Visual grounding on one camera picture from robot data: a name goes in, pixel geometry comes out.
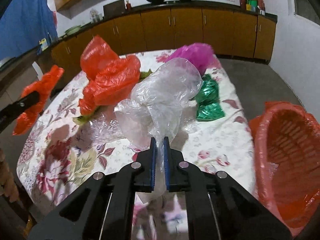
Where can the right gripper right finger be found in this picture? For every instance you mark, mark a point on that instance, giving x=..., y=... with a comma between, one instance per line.
x=218, y=207

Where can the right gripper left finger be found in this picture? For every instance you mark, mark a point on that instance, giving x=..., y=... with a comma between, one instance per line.
x=102, y=207

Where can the clear plastic bag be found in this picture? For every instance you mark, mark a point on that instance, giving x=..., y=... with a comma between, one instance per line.
x=44, y=87
x=154, y=109

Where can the clear bubble wrap sheet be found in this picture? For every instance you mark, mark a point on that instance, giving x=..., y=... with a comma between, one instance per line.
x=104, y=127

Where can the large red plastic bag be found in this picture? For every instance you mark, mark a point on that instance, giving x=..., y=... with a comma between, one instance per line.
x=110, y=78

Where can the red trash basket with liner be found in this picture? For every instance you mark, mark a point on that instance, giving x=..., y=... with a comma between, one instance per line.
x=286, y=160

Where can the lower wooden kitchen cabinets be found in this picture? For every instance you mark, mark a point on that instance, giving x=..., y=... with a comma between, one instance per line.
x=231, y=31

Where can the blue hanging cloth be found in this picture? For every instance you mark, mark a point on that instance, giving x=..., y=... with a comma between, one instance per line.
x=24, y=24

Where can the green plastic bag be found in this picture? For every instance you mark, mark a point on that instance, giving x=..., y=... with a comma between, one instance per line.
x=208, y=101

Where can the green bowl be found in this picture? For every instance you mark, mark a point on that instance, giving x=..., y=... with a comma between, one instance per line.
x=73, y=30

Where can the magenta plastic bag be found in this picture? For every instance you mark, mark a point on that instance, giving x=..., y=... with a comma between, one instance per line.
x=201, y=55

